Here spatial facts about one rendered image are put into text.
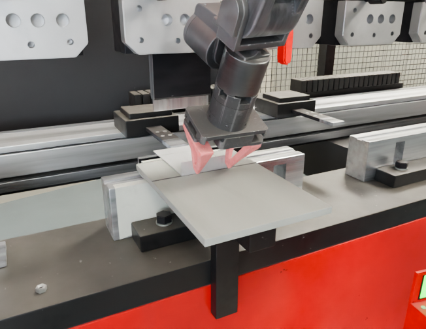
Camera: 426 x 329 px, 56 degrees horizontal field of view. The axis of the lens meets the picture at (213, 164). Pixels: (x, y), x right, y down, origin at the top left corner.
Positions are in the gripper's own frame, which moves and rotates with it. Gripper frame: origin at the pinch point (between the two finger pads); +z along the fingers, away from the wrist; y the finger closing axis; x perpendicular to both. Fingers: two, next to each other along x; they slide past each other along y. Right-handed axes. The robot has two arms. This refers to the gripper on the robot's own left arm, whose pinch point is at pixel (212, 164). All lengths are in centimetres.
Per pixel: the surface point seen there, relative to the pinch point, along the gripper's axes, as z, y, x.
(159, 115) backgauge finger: 12.6, -2.2, -27.2
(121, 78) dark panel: 23, -2, -57
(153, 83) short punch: -5.5, 5.6, -13.9
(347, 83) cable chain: 20, -74, -42
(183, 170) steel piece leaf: 0.9, 4.5, -0.6
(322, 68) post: 36, -95, -75
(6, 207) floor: 195, 39, -161
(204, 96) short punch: -2.7, -3.7, -13.4
